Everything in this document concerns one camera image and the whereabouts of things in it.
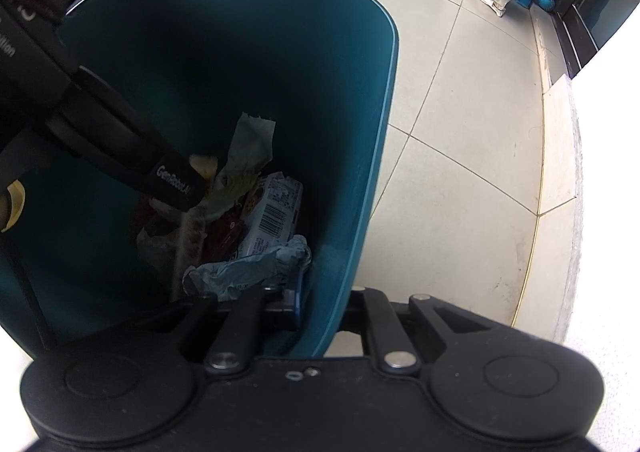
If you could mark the pale green paper scrap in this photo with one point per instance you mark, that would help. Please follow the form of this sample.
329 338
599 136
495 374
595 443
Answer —
250 147

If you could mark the long cream snack stick wrapper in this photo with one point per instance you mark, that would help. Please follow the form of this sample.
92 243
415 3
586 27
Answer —
189 242

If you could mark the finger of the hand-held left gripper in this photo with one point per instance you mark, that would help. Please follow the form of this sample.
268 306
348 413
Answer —
130 147

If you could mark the white purple snack packet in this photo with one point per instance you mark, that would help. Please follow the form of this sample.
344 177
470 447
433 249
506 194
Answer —
272 214

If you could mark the grey tissue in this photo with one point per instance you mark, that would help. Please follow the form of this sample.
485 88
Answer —
240 272

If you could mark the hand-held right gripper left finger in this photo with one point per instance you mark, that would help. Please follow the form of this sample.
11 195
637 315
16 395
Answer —
296 299

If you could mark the small blue ball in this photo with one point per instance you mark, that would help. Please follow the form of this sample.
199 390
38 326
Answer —
546 1

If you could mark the red brown snack wrapper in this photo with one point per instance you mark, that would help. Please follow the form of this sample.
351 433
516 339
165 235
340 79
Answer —
225 232

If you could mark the teal plastic trash bin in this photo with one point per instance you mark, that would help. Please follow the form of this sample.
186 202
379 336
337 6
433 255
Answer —
225 57

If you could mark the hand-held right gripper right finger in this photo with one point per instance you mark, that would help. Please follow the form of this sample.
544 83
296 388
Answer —
381 324

